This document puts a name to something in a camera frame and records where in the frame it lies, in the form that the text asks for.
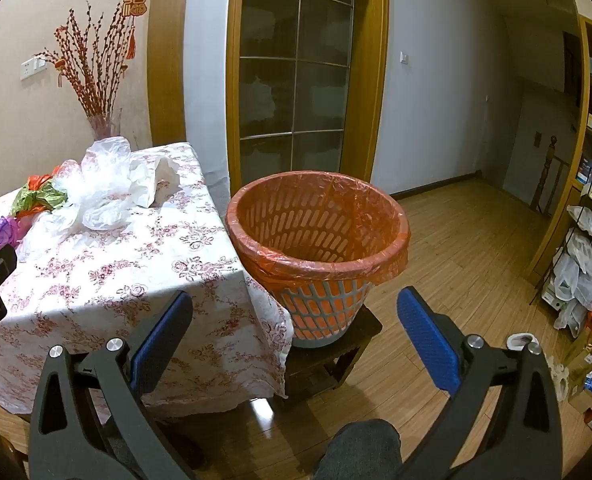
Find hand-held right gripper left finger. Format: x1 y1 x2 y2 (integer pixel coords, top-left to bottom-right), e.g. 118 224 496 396
28 290 197 480

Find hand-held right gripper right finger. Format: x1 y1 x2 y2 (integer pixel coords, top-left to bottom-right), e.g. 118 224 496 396
397 286 562 480

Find crinkled clear plastic bag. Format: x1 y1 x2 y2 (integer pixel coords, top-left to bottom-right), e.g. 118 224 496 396
51 159 97 196

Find dark wooden stool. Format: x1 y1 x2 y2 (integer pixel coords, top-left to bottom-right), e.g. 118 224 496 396
281 305 384 413

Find floral tablecloth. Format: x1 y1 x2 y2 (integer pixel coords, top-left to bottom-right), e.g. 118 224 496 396
0 142 297 418

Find white slipper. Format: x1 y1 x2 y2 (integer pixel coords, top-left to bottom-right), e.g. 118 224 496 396
506 332 539 353

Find green plastic bag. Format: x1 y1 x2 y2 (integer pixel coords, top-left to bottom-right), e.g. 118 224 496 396
10 182 69 217

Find person's leg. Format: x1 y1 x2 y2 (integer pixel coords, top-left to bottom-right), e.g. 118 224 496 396
312 420 404 480

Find white slippers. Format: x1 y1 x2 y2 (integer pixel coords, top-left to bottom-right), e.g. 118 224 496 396
550 359 570 402

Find cardboard box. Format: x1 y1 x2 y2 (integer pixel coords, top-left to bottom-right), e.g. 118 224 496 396
568 385 592 412

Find white plastic bag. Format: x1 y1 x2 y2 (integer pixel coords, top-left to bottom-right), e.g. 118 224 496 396
550 252 592 313

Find white crumpled tissue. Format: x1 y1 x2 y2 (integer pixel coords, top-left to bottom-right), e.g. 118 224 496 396
128 155 181 208

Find glass vase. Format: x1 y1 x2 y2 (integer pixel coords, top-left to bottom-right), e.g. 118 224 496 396
87 109 123 141

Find wooden chair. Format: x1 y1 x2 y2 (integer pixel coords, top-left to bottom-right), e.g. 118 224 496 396
530 135 571 216

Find wooden glass sliding door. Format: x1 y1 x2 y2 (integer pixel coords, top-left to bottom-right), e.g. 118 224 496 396
226 0 391 196

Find wooden bookcase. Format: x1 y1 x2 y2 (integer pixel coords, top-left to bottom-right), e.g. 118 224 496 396
528 15 592 281

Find red hanging ornament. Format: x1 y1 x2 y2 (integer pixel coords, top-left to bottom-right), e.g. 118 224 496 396
117 0 148 60

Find black wire rack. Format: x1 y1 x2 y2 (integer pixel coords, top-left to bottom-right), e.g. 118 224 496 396
528 180 592 311

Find white wall outlet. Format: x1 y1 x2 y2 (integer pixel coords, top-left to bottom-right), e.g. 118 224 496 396
20 57 47 80

